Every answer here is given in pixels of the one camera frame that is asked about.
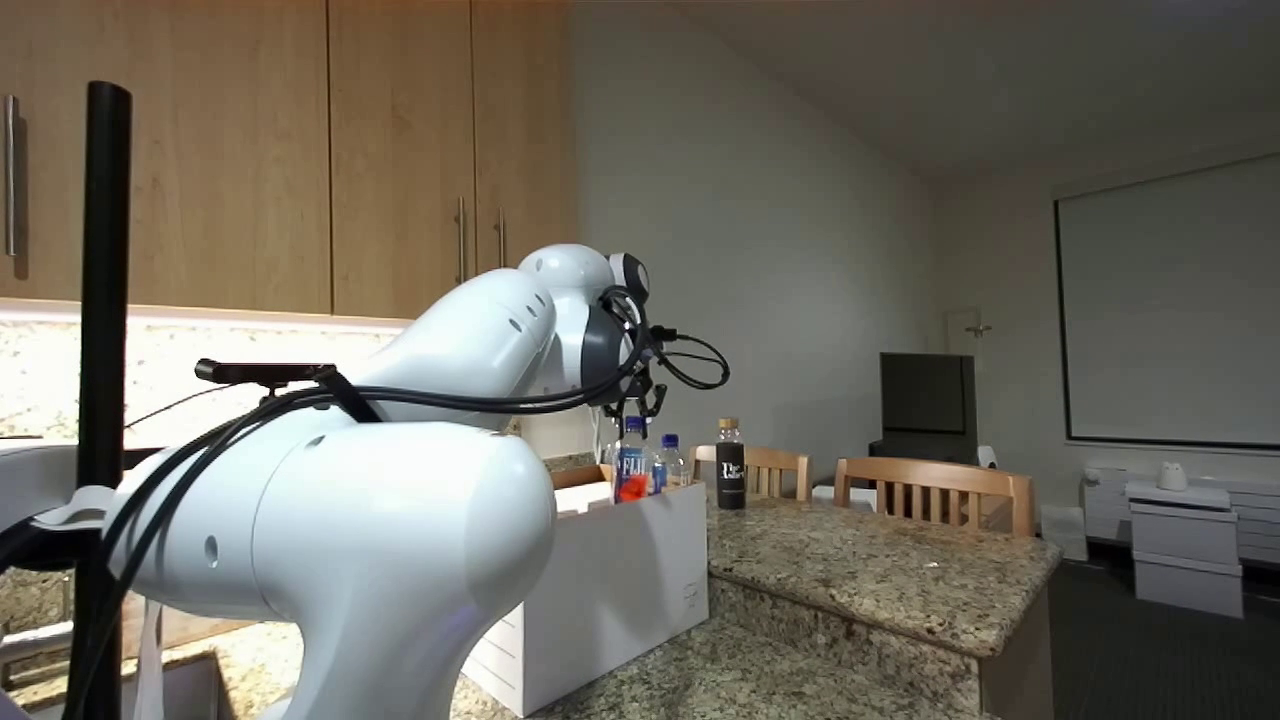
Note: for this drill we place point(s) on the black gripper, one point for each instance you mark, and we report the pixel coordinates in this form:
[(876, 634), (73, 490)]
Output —
[(642, 382)]

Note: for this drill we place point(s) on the clear bottle blue cap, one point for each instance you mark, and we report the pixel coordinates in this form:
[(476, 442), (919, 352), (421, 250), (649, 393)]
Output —
[(669, 465)]

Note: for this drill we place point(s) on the red blue label water bottle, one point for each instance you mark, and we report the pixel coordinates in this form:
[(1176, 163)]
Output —
[(635, 472)]

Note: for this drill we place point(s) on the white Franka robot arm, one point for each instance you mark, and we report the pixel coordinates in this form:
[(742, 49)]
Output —
[(402, 535)]

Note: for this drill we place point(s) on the white cardboard box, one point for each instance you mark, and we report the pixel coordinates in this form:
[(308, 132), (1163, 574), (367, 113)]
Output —
[(612, 585)]

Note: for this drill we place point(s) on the dark bottle black label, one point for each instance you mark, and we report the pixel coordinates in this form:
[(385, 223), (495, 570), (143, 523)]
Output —
[(729, 472)]

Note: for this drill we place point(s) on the wooden slatted chair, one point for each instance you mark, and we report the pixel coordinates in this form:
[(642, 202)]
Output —
[(782, 465), (963, 476)]

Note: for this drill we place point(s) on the black television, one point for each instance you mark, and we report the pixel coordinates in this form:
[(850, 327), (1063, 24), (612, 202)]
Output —
[(927, 400)]

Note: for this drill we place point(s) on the white projection screen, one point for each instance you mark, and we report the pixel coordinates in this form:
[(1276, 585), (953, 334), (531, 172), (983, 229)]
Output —
[(1174, 304)]

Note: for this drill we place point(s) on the white cup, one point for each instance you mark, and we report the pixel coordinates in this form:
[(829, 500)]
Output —
[(1174, 476)]

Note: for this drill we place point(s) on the black vertical pole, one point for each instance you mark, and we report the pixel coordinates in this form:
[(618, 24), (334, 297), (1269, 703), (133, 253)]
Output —
[(100, 334)]

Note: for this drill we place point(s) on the white low cabinet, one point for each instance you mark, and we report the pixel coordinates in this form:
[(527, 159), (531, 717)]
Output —
[(1186, 547)]

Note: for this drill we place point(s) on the wooden wall cabinets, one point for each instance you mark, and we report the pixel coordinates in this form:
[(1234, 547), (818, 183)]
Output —
[(225, 163)]

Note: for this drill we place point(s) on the white pole bracket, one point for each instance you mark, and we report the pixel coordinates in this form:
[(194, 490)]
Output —
[(81, 515)]

